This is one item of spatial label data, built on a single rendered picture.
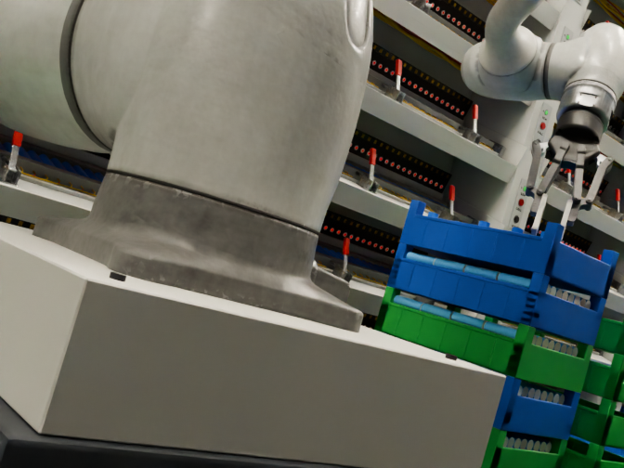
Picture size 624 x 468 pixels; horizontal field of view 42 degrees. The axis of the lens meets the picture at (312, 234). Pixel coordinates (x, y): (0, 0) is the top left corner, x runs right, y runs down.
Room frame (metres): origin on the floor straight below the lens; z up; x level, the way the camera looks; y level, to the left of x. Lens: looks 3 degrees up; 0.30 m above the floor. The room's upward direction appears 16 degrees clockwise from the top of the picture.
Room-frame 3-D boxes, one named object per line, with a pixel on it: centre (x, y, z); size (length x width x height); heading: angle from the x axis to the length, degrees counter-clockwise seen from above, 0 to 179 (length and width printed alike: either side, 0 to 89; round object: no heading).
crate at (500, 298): (1.38, -0.33, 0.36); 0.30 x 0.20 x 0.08; 41
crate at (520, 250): (1.38, -0.33, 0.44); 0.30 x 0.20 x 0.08; 41
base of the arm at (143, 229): (0.58, 0.06, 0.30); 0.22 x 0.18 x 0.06; 126
